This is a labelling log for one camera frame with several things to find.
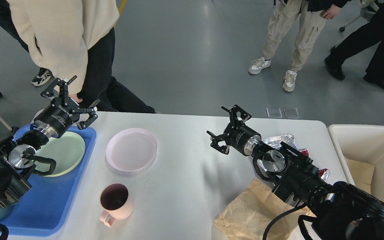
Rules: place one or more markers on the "white office chair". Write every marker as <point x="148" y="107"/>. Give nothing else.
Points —
<point x="368" y="8"/>

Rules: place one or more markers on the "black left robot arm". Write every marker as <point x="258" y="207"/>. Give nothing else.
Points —
<point x="42" y="164"/>

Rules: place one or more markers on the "brown paper bag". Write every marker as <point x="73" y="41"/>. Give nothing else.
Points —
<point x="248" y="215"/>

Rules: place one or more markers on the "blue plastic tray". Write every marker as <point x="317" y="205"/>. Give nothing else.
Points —
<point x="43" y="210"/>

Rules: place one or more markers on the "aluminium foil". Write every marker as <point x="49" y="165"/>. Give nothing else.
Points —
<point x="278" y="140"/>

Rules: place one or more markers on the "green plate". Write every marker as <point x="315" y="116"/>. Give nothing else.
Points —
<point x="67" y="151"/>

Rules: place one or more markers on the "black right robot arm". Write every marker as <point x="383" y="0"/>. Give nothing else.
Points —
<point x="341" y="210"/>

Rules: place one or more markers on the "pink plate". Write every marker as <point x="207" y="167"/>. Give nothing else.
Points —
<point x="131" y="149"/>

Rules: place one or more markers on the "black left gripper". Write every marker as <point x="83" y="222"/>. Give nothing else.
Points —
<point x="63" y="111"/>

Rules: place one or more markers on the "beige plastic bin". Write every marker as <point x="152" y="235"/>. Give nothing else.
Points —
<point x="363" y="143"/>

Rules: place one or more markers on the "crushed red can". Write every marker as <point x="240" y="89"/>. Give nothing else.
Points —
<point x="323" y="173"/>

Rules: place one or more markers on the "person in cream sweater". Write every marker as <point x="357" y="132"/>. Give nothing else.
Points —
<point x="73" y="38"/>

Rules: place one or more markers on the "pink mug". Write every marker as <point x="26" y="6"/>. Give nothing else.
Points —
<point x="117" y="203"/>

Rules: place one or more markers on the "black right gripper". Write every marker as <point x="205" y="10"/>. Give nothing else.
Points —
<point x="237" y="134"/>

